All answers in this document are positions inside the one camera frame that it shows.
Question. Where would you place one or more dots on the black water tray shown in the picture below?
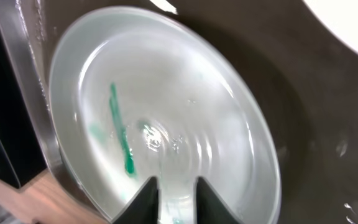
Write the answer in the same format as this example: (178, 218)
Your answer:
(20, 155)

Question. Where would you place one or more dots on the white plate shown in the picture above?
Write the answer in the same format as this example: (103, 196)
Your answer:
(134, 95)
(340, 17)

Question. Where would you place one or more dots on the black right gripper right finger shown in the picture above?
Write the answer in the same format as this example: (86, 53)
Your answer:
(210, 209)

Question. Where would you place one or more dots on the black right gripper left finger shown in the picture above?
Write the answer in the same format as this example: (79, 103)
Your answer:
(144, 207)

